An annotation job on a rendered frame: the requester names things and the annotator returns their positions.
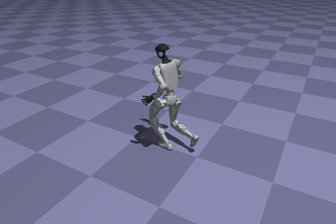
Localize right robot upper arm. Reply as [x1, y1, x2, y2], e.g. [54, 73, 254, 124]
[173, 59, 184, 79]

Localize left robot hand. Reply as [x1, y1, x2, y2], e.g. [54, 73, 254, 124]
[141, 93, 157, 105]

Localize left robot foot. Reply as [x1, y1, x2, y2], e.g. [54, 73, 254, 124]
[158, 141, 173, 150]

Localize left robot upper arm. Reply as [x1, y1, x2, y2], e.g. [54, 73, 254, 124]
[152, 65, 167, 91]

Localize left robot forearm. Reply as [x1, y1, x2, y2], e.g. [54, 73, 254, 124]
[152, 85, 164, 99]

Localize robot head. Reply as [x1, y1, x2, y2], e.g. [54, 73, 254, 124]
[155, 44, 171, 64]

